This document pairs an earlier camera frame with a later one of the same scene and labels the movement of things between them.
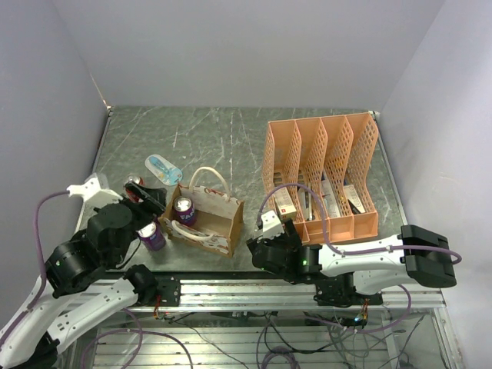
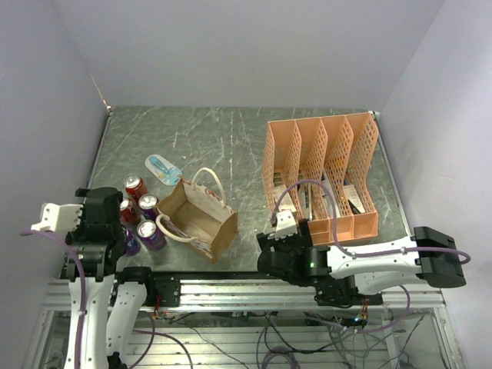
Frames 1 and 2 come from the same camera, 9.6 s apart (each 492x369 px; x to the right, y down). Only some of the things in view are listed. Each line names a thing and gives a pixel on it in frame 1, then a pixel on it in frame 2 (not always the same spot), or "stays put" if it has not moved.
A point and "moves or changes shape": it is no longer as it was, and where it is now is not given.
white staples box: x=284 y=204 stays put
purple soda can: x=152 y=236 stays put
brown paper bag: x=217 y=219 moves or changes shape
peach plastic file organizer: x=314 y=175 stays put
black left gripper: x=154 y=203 -> x=78 y=231
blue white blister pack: x=164 y=169 stays put
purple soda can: x=184 y=211 -> x=133 y=244
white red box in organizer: x=330 y=203 stays put
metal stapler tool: x=306 y=200 stays put
